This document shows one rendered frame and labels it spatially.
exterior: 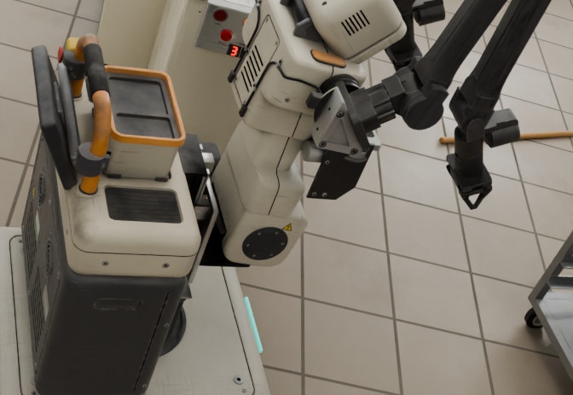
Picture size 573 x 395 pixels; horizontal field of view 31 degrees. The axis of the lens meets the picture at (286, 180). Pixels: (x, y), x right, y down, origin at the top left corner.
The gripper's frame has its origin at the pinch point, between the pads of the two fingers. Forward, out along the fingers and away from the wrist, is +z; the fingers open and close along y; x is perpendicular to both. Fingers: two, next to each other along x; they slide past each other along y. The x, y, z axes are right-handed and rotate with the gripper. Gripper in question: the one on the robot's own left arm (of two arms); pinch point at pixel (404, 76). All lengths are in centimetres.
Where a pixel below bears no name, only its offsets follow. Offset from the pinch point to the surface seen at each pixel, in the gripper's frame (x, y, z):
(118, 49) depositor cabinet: 68, 109, 50
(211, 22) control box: 40, 34, -5
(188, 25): 46, 38, -3
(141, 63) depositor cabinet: 63, 107, 57
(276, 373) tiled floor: 48, -17, 79
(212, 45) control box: 41, 34, 2
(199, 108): 49, 36, 24
